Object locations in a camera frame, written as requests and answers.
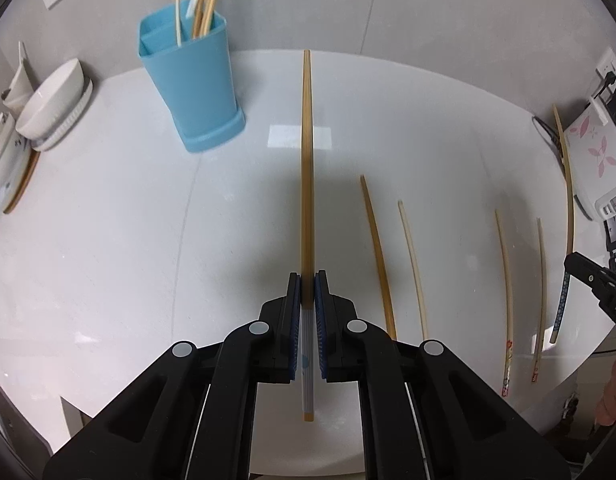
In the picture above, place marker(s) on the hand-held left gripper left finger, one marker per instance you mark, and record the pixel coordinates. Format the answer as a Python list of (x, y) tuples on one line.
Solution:
[(295, 330)]

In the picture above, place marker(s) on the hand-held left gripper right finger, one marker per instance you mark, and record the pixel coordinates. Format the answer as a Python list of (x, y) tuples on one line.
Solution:
[(322, 330)]

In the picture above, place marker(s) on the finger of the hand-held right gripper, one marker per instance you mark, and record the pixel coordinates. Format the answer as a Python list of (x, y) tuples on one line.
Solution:
[(593, 272)]

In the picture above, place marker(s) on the bamboo chopstick yellow red end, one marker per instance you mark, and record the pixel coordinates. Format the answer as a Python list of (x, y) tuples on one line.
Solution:
[(540, 285)]

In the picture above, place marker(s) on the dark brown chopstick green pattern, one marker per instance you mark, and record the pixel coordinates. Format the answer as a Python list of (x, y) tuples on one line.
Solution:
[(378, 260)]

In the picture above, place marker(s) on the bamboo chopstick red flower end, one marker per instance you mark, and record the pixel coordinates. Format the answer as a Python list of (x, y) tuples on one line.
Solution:
[(503, 285)]

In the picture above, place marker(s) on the blue patterned chopstick bamboo tip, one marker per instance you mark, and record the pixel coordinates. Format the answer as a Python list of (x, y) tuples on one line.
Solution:
[(568, 185)]

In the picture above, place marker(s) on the thin pale wooden chopstick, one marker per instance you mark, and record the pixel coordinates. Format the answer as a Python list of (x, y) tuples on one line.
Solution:
[(413, 270), (177, 10)]

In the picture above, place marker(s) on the bamboo chopstick white striped end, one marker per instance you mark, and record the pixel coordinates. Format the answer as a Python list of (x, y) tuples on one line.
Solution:
[(307, 160)]

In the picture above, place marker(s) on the blue plastic utensil holder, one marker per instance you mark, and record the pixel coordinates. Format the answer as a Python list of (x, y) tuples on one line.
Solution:
[(192, 90)]

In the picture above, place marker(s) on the person's right hand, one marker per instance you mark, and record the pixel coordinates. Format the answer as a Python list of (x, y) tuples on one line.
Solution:
[(613, 395)]

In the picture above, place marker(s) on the white flowered rice cooker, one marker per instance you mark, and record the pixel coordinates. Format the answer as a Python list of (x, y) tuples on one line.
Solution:
[(595, 155)]

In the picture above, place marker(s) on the black power plug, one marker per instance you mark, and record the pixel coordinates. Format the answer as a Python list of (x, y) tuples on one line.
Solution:
[(610, 78)]

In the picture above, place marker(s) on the white ribbed dish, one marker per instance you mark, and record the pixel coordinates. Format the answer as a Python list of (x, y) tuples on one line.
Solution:
[(70, 122)]

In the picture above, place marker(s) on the round wooden board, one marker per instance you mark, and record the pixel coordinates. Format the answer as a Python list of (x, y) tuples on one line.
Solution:
[(22, 182)]

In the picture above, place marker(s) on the large white bowl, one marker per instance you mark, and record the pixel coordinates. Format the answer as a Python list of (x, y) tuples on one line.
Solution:
[(52, 100)]

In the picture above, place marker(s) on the white cup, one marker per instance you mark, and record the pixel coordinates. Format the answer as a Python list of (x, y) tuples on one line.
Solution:
[(17, 90)]

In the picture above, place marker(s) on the white wall socket with plugs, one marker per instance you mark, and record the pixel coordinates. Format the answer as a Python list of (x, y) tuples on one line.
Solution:
[(610, 62)]

